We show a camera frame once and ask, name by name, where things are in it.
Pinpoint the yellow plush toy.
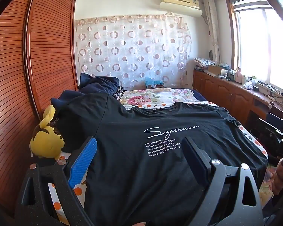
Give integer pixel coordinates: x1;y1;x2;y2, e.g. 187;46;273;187
29;105;64;160

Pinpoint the navy blue folded garment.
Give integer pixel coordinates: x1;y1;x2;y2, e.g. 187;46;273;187
78;73;119;95

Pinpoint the tied beige window curtain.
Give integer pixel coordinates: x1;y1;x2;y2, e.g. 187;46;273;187
203;0;220;65

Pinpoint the floral pink quilt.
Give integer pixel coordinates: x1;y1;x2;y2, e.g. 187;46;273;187
120;88;217;110

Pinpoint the cardboard box on cabinet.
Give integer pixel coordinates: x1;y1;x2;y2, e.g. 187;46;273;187
207;65;223;75

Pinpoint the folded patterned fabric pile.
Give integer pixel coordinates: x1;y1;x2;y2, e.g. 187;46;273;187
194;57;216;68

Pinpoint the black printed t-shirt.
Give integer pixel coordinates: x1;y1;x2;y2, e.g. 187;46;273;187
52;93;268;225

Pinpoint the orange print white blanket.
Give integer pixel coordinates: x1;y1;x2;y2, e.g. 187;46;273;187
47;122;269;226

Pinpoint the long wooden cabinet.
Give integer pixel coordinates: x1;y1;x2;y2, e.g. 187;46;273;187
193;70;283;130

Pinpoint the patterned folded cloth stack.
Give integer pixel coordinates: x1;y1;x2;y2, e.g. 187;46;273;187
112;86;125;101

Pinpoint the navy blue bed sheet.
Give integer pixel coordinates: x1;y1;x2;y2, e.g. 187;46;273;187
192;89;206;102

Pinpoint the wall air conditioner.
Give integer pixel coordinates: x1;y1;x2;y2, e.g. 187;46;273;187
160;0;202;17

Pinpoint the wooden louvered wardrobe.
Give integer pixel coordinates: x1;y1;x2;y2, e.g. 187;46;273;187
0;0;78;215

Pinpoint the circle patterned lace curtain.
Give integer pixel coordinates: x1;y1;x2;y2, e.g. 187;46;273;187
75;14;192;90

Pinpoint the window with wooden frame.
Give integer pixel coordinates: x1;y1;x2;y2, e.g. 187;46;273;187
226;0;283;92

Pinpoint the blue toy on headboard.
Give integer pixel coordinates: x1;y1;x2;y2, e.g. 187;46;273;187
144;77;164;89

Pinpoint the person's right hand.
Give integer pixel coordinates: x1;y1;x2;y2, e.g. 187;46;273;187
271;159;283;195

